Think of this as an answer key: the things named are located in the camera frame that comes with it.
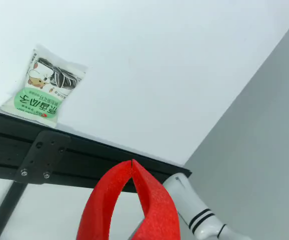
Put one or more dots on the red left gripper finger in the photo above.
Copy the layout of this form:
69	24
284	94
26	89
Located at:
99	200

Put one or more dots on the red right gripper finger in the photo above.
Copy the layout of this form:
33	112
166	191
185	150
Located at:
159	207

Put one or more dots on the green sunflower seed snack packet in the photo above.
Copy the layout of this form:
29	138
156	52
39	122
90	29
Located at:
43	86

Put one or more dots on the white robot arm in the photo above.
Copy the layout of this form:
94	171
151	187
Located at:
197	212

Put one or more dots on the black table leg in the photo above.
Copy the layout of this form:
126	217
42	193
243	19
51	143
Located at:
5	207

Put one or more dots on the silver bracket screw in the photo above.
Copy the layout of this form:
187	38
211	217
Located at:
46	175
23	172

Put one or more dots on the black metal bracket plate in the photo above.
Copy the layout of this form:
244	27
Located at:
44	155

